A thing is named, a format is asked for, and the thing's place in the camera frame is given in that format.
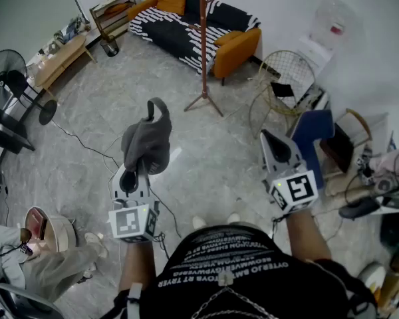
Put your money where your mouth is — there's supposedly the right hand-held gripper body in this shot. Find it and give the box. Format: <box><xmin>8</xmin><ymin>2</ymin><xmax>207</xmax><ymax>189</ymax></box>
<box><xmin>261</xmin><ymin>163</ymin><xmax>319</xmax><ymax>215</ymax></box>

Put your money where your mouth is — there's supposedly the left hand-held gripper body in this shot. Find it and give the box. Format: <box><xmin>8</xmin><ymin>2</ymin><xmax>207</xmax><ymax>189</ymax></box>
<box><xmin>108</xmin><ymin>194</ymin><xmax>161</xmax><ymax>244</ymax></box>

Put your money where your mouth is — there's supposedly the grey cloth garment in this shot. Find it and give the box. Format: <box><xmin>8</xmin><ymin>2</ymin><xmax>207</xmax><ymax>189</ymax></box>
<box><xmin>121</xmin><ymin>97</ymin><xmax>173</xmax><ymax>179</ymax></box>

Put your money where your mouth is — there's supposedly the brown wooden coat rack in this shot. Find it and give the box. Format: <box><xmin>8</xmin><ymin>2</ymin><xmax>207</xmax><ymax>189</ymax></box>
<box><xmin>184</xmin><ymin>0</ymin><xmax>224</xmax><ymax>118</ymax></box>

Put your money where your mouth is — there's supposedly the person's left forearm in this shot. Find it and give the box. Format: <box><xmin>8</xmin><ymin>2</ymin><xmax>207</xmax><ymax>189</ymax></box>
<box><xmin>118</xmin><ymin>240</ymin><xmax>158</xmax><ymax>294</ymax></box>

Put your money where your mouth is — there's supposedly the person's right forearm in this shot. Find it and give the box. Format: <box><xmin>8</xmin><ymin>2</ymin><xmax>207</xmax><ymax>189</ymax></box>
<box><xmin>283</xmin><ymin>209</ymin><xmax>333</xmax><ymax>263</ymax></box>

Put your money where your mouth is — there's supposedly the wooden shelf rack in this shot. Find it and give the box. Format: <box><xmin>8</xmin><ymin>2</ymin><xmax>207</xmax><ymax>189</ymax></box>
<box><xmin>88</xmin><ymin>0</ymin><xmax>138</xmax><ymax>43</ymax></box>

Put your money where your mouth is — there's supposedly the blue chair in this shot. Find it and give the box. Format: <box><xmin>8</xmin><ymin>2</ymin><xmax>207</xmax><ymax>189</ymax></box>
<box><xmin>290</xmin><ymin>109</ymin><xmax>335</xmax><ymax>191</ymax></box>

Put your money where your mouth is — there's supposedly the round white stool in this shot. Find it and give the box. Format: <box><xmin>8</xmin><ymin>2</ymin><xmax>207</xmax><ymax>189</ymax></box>
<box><xmin>24</xmin><ymin>206</ymin><xmax>78</xmax><ymax>254</ymax></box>

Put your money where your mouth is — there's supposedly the red book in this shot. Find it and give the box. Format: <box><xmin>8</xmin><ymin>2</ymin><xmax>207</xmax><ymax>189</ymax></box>
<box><xmin>25</xmin><ymin>207</ymin><xmax>49</xmax><ymax>241</ymax></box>

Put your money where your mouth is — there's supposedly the white water dispenser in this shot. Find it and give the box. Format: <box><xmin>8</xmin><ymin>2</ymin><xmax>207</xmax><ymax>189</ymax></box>
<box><xmin>297</xmin><ymin>35</ymin><xmax>335</xmax><ymax>79</ymax></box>

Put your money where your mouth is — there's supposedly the person's black printed T-shirt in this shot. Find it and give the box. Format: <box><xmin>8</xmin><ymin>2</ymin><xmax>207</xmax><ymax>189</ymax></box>
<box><xmin>99</xmin><ymin>223</ymin><xmax>379</xmax><ymax>319</ymax></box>

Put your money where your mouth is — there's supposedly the orange sofa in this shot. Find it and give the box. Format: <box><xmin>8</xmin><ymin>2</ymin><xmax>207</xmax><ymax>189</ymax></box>
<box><xmin>126</xmin><ymin>0</ymin><xmax>263</xmax><ymax>86</ymax></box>

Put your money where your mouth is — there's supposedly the black low table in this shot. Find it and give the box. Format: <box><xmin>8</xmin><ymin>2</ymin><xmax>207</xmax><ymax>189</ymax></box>
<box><xmin>0</xmin><ymin>98</ymin><xmax>36</xmax><ymax>155</ymax></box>

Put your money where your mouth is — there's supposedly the grey office chair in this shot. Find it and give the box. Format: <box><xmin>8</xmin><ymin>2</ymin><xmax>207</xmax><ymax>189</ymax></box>
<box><xmin>0</xmin><ymin>277</ymin><xmax>66</xmax><ymax>319</ymax></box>

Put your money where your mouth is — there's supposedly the light wooden coffee table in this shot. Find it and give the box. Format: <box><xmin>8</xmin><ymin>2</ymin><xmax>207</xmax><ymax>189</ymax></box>
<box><xmin>34</xmin><ymin>33</ymin><xmax>98</xmax><ymax>92</ymax></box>

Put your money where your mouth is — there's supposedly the black mesh waste bin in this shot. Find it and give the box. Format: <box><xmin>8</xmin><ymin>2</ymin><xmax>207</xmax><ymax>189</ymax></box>
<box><xmin>99</xmin><ymin>36</ymin><xmax>120</xmax><ymax>58</ymax></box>

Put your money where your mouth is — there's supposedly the black floor fan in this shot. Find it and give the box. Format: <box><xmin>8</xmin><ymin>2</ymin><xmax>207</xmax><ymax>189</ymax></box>
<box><xmin>0</xmin><ymin>49</ymin><xmax>59</xmax><ymax>126</ymax></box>

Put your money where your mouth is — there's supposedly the black and white striped blanket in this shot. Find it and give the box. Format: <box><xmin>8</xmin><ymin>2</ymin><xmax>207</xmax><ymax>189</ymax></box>
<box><xmin>129</xmin><ymin>0</ymin><xmax>262</xmax><ymax>76</ymax></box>

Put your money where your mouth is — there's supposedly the pile of clothes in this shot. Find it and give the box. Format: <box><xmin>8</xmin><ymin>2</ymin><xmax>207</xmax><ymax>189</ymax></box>
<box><xmin>53</xmin><ymin>15</ymin><xmax>92</xmax><ymax>45</ymax></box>

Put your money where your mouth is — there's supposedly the orange cushion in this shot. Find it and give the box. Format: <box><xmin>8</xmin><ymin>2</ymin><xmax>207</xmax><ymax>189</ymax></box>
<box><xmin>156</xmin><ymin>0</ymin><xmax>188</xmax><ymax>16</ymax></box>

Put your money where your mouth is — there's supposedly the wooden frame chair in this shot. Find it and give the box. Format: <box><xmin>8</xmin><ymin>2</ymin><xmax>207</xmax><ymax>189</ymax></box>
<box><xmin>320</xmin><ymin>108</ymin><xmax>374</xmax><ymax>175</ymax></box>

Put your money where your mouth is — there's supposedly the black floor cable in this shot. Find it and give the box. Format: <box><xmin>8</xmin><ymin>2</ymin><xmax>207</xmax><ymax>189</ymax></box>
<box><xmin>51</xmin><ymin>119</ymin><xmax>183</xmax><ymax>238</ymax></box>

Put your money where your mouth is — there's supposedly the clutter of cables and devices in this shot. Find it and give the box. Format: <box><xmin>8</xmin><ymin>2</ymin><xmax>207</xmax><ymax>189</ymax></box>
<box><xmin>338</xmin><ymin>144</ymin><xmax>399</xmax><ymax>219</ymax></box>

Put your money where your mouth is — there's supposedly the silver chain necklace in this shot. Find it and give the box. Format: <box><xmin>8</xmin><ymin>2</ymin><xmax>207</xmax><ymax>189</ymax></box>
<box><xmin>190</xmin><ymin>286</ymin><xmax>277</xmax><ymax>319</ymax></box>

